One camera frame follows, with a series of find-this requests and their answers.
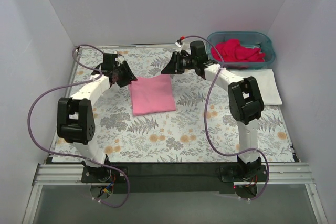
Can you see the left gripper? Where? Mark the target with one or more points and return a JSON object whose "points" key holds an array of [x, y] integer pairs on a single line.
{"points": [[121, 74]]}

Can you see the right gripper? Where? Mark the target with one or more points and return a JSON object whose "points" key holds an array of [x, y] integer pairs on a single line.
{"points": [[177, 62]]}

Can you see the pink t shirt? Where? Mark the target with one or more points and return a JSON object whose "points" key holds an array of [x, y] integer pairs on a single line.
{"points": [[152, 95]]}

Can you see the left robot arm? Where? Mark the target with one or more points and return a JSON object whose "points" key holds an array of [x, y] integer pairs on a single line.
{"points": [[75, 119]]}

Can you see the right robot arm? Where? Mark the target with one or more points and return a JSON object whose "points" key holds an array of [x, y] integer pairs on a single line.
{"points": [[245, 101]]}

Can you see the floral table cloth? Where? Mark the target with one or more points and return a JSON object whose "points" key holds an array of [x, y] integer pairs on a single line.
{"points": [[178, 136]]}

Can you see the red t shirt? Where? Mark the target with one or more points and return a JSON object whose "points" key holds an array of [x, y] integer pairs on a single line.
{"points": [[232, 51]]}

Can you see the folded white t shirt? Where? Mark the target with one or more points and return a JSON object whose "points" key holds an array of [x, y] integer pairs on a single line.
{"points": [[266, 82]]}

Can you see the teal plastic basket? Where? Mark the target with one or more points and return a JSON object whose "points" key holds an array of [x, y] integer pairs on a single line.
{"points": [[247, 39]]}

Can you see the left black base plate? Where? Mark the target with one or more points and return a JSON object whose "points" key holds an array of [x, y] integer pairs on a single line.
{"points": [[118, 174]]}

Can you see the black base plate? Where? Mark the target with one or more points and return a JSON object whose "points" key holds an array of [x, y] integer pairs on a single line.
{"points": [[232, 172], [118, 174]]}

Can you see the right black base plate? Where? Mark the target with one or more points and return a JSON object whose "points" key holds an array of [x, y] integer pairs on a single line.
{"points": [[232, 172]]}

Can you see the aluminium frame rail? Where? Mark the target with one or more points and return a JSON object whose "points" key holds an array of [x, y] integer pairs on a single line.
{"points": [[174, 193]]}

